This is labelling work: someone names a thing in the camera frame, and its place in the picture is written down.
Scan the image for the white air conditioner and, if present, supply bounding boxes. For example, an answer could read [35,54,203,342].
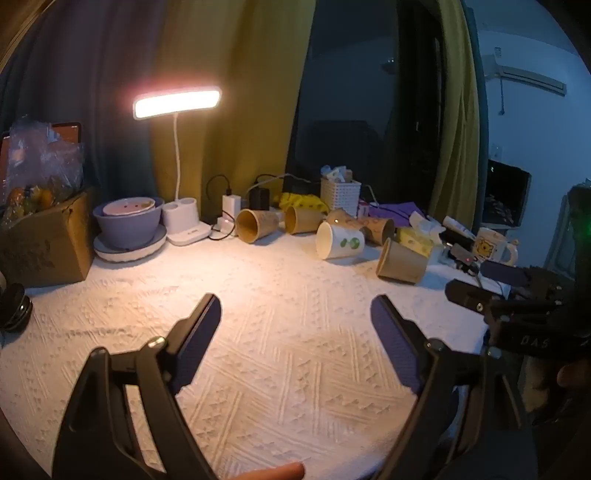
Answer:
[480,46,568,97]

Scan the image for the white mug with bear print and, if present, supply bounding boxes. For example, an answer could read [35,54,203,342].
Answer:
[473,227,519,266]

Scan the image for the dark brown paper cup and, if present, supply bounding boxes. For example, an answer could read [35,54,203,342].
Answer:
[376,237,430,284]

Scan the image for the black round object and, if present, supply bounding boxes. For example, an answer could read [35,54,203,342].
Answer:
[0,282,33,333]

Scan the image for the yellow tissue pack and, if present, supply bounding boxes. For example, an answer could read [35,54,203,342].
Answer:
[398,226,445,265]

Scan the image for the yellow curtain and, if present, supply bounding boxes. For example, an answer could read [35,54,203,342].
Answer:
[150,0,317,215]
[427,0,483,232]

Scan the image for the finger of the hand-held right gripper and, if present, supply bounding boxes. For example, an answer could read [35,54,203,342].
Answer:
[480,261,532,288]
[445,279,497,320]

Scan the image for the white woven basket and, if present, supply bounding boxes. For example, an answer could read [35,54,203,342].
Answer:
[320,178,362,217]

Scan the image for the cardboard box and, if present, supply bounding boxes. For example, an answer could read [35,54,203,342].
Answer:
[0,188,97,289]

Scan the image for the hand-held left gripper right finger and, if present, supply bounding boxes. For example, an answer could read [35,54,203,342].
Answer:
[370,295,539,480]

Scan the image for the purple folder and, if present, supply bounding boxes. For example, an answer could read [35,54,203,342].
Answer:
[368,202,428,222]

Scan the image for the white tube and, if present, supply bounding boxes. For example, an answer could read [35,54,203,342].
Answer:
[442,216,476,240]

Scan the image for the white power strip with chargers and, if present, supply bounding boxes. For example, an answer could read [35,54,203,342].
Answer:
[206,174,291,241]

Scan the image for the white desk lamp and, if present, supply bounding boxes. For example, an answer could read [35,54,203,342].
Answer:
[133,85,223,246]

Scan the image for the white scalloped plate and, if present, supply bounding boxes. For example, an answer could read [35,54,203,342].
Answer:
[93,224,168,264]

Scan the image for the black monitor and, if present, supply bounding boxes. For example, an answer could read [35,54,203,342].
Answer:
[482,158,532,227]

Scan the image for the pink rimmed plate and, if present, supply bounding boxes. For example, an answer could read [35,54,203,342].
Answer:
[102,196,157,217]

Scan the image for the person's right hand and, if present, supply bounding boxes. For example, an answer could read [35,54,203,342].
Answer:
[556,357,591,389]

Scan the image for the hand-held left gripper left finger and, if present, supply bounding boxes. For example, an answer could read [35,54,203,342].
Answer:
[52,293,222,480]

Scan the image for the clear plastic bag of fruit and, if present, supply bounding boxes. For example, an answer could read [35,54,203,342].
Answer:
[0,117,86,227]

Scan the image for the dark grey curtain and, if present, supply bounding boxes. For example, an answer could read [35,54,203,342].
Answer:
[0,0,167,204]

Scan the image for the wide brown paper cup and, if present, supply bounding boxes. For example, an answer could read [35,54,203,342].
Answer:
[235,209,280,243]

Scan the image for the white cup with green print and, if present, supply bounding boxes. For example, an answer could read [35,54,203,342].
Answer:
[316,222,365,260]

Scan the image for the person's left hand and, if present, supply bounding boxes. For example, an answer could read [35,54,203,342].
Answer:
[240,463,306,480]

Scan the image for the purple bowl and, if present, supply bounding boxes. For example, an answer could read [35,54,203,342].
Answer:
[92,197,165,250]

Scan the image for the white textured tablecloth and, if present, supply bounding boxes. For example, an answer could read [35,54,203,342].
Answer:
[0,210,513,480]

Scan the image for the yellow cloth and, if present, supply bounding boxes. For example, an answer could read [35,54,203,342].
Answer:
[277,191,328,213]

